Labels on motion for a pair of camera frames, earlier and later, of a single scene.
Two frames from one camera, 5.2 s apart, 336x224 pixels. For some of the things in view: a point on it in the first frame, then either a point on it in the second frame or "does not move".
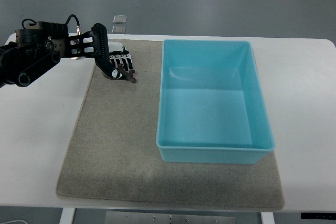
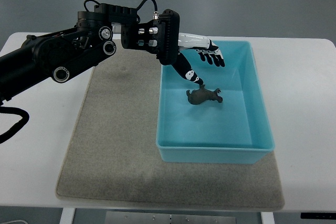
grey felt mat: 115,155 does not move
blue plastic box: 211,106 does not move
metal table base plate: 136,217 does not move
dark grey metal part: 128,75 to 198,96
